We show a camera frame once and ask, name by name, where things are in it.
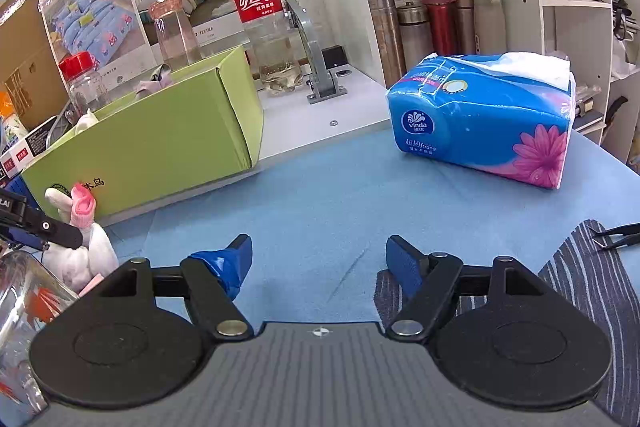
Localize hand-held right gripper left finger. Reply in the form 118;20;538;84
89;233;254;342

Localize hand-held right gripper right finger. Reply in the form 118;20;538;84
386;234;557;342

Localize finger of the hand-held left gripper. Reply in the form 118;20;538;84
22;208;84;251

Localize white pink plush toy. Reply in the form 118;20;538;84
44;184;121;296

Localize small white plush toy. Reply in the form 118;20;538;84
74;109;99;134

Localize green cardboard box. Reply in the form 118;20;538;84
21;44;265;228

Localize purple plush toy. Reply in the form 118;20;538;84
134;64;175;96

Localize black white small box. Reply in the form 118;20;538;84
0;114;72;178

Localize orange blue bag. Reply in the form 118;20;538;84
0;91;29;148

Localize blue printed tablecloth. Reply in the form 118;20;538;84
0;126;640;427

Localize brown cardboard box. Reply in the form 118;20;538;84
0;1;69;134

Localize red lid clear jar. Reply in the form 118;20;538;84
58;52;109;114

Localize blue tissue pack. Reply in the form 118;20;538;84
385;51;577;190

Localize black tweezers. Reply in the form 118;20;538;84
592;222;640;251

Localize black socket box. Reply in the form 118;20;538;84
322;45;349;70

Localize short steel thermos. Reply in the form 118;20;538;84
396;2;434;70

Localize pink lid glass jar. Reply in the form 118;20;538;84
148;0;204;72

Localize red label cola bottle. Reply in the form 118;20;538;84
226;0;304;97

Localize slim beige thermos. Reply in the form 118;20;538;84
454;0;476;56

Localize grey beige thermos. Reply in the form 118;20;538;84
472;0;508;54

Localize grey metal bracket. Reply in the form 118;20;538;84
283;0;349;106

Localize black strap bundle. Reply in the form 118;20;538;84
611;0;632;42

